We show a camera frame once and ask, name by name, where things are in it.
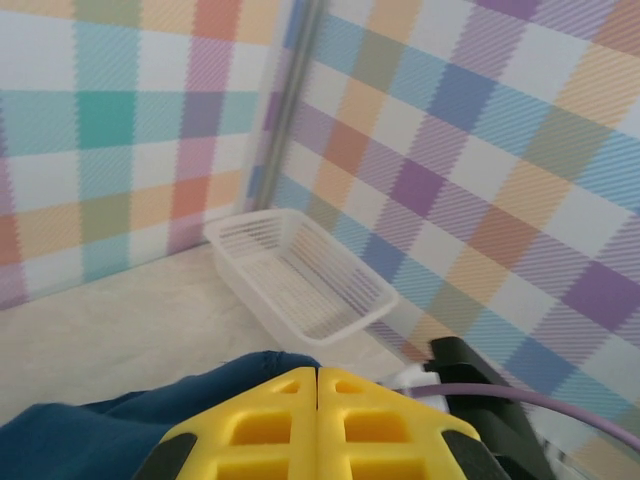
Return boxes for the navy blue t-shirt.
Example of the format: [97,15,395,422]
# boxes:
[0,349,321,480]

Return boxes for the white plastic mesh basket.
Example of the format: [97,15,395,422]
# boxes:
[203,207,401,350]

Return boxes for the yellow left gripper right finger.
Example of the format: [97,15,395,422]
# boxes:
[318,367,504,480]

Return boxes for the aluminium corner post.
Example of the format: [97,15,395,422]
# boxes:
[252,0,324,214]

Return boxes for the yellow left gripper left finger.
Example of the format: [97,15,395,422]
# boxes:
[137,367,320,480]

